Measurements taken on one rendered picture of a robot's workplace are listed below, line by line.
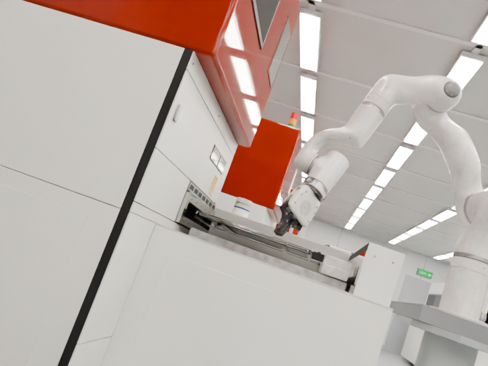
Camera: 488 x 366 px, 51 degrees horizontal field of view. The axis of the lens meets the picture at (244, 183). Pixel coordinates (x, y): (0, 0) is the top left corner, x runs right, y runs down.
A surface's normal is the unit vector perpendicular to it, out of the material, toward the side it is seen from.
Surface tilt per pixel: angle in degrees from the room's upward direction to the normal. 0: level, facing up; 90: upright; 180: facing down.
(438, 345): 90
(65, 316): 90
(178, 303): 90
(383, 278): 90
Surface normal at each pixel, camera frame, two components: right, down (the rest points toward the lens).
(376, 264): -0.11, -0.20
